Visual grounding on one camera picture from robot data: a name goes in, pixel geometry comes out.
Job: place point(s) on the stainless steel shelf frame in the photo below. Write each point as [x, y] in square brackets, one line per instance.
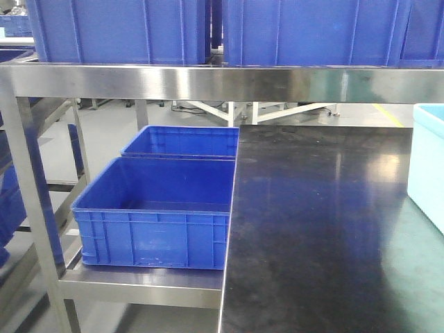
[22, 80]

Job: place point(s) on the upper left blue crate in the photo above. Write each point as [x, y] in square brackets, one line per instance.
[129, 32]

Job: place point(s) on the upper middle blue crate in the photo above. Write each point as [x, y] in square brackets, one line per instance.
[314, 33]

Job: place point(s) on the white metal table frame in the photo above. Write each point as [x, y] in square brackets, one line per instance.
[230, 111]

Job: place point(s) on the left side blue bins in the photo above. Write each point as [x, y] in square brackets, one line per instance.
[13, 211]

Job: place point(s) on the blue plastic crate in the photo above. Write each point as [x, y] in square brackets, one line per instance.
[175, 142]
[160, 213]

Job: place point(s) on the front blue plastic crate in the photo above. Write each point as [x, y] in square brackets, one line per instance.
[160, 213]

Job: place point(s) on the light blue plastic tub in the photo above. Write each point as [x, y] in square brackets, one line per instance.
[425, 180]

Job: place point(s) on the rear blue plastic crate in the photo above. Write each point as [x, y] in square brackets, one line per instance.
[175, 142]

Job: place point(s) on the upper right blue crate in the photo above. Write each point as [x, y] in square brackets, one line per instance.
[423, 40]

